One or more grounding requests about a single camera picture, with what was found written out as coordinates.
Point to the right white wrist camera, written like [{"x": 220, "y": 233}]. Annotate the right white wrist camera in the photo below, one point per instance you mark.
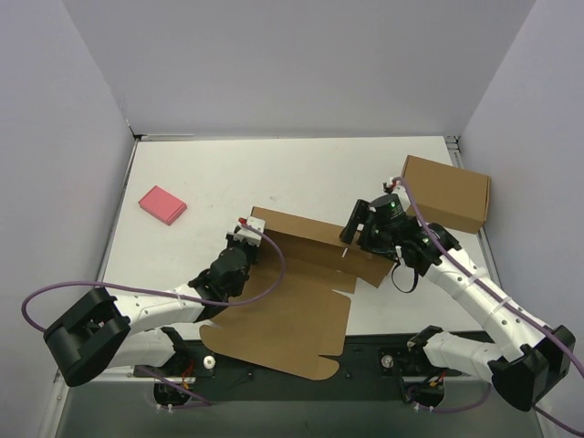
[{"x": 393, "y": 185}]

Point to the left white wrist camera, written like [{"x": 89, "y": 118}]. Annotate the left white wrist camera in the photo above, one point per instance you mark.
[{"x": 248, "y": 231}]

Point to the aluminium frame rail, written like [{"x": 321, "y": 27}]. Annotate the aluminium frame rail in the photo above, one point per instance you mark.
[{"x": 73, "y": 378}]

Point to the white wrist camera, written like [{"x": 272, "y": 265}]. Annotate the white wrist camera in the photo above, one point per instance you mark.
[
  {"x": 393, "y": 185},
  {"x": 248, "y": 231}
]

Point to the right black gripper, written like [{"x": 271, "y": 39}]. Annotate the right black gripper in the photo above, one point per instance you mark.
[{"x": 361, "y": 229}]

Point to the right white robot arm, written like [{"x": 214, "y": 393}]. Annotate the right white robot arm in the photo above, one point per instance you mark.
[{"x": 524, "y": 359}]

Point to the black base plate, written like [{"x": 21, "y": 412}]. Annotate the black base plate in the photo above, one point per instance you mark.
[{"x": 369, "y": 368}]

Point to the folded brown cardboard box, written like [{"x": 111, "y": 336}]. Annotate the folded brown cardboard box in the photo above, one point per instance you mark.
[{"x": 452, "y": 197}]

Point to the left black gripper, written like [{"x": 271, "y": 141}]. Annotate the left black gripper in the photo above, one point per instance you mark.
[{"x": 238, "y": 242}]

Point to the small pink box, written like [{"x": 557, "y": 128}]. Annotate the small pink box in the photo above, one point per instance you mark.
[{"x": 162, "y": 205}]

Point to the brown cardboard box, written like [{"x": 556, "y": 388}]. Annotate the brown cardboard box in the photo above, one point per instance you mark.
[
  {"x": 452, "y": 197},
  {"x": 297, "y": 296}
]

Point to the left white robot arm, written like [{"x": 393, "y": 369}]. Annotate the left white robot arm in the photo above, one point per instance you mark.
[{"x": 103, "y": 331}]

